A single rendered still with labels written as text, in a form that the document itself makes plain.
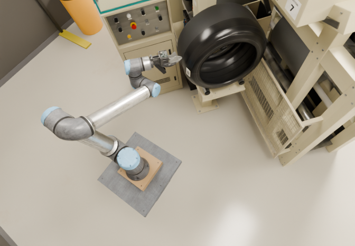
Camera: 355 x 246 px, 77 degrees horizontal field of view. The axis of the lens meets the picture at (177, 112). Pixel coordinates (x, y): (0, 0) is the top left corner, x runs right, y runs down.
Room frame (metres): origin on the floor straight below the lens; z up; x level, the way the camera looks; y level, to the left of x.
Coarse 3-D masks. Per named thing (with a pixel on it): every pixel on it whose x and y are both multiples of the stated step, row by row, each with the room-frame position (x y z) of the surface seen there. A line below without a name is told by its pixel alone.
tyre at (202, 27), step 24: (192, 24) 1.11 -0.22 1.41; (216, 24) 1.01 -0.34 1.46; (240, 24) 0.97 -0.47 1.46; (192, 48) 0.97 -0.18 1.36; (216, 48) 0.91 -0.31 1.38; (240, 48) 1.17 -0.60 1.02; (264, 48) 0.94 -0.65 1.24; (192, 72) 0.91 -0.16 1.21; (216, 72) 1.08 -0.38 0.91; (240, 72) 1.00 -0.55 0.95
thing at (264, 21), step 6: (246, 6) 1.41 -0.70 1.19; (252, 6) 1.43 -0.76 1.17; (258, 6) 1.43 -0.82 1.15; (264, 6) 1.36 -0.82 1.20; (252, 12) 1.34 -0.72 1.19; (258, 12) 1.42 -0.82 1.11; (264, 12) 1.34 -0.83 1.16; (258, 18) 1.40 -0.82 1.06; (264, 18) 1.24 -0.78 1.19; (270, 18) 1.25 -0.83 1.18; (264, 24) 1.24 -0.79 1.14; (264, 30) 1.25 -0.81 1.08
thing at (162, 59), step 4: (160, 52) 1.03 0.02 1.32; (164, 52) 1.03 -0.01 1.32; (152, 56) 1.01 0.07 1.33; (156, 56) 1.01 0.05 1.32; (160, 56) 1.00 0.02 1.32; (164, 56) 1.00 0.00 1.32; (168, 56) 0.99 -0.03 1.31; (152, 60) 0.99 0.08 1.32; (156, 60) 0.99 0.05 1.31; (160, 60) 0.99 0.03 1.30; (164, 60) 0.98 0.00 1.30; (168, 60) 0.99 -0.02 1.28; (152, 64) 0.98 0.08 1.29; (160, 64) 1.00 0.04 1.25; (164, 64) 0.98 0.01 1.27
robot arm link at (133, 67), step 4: (128, 60) 1.02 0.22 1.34; (132, 60) 1.01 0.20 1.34; (136, 60) 1.00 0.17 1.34; (140, 60) 1.00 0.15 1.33; (124, 64) 0.99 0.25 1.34; (128, 64) 0.98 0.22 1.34; (132, 64) 0.98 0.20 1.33; (136, 64) 0.98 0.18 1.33; (140, 64) 0.98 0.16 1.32; (128, 68) 0.97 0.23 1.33; (132, 68) 0.96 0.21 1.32; (136, 68) 0.96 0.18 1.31; (140, 68) 0.96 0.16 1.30; (144, 68) 0.96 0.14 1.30; (128, 72) 0.95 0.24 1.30; (132, 72) 0.96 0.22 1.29; (136, 72) 0.96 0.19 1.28; (140, 72) 0.97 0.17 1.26; (132, 76) 0.95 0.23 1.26; (136, 76) 0.95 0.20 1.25
